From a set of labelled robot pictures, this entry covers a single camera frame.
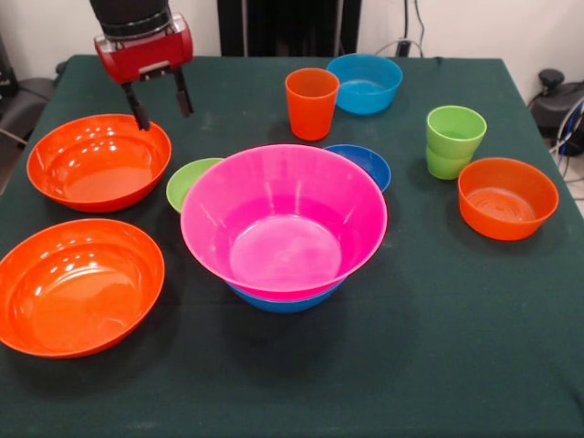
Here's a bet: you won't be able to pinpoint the dark green table cloth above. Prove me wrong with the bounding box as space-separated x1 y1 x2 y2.
0 54 584 438

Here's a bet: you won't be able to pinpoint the small light blue bowl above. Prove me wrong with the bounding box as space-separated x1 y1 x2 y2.
326 53 404 116

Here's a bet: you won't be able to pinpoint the large orange bowl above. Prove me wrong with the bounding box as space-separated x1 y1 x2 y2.
26 113 173 214
0 218 166 360

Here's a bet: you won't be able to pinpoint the dark blue bowl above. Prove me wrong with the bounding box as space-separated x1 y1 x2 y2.
322 144 392 193

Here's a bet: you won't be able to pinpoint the green bowl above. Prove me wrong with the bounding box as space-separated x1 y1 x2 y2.
165 157 224 214

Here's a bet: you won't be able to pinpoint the small orange bowl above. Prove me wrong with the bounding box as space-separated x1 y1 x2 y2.
457 157 560 242

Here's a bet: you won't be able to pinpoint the large pink bowl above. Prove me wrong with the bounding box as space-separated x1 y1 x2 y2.
180 143 389 302

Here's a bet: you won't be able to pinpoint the cable tangle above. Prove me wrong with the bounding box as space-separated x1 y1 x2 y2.
547 102 584 183

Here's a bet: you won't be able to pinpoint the green cup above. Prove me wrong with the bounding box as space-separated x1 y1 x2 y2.
425 105 488 181

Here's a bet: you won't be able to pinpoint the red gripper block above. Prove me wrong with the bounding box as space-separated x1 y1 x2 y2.
94 21 195 132

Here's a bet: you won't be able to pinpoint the grey pedestal foot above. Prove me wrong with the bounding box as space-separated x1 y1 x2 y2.
0 77 51 133
528 68 584 122

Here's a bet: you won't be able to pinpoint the large light blue bowl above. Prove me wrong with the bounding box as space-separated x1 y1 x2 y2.
226 278 346 315

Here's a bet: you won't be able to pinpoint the hanging black cables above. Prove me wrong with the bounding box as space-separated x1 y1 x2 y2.
373 0 428 58

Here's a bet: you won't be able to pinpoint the orange cup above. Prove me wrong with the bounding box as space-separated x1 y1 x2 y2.
285 68 340 141

